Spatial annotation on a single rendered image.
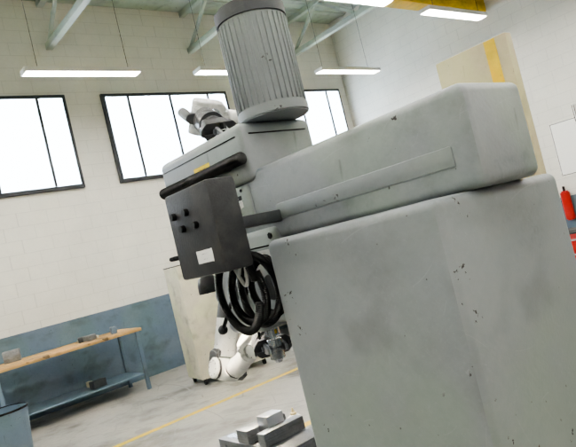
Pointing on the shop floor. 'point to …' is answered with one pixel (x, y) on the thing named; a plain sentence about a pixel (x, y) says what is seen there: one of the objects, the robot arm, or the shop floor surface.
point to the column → (441, 322)
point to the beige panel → (504, 52)
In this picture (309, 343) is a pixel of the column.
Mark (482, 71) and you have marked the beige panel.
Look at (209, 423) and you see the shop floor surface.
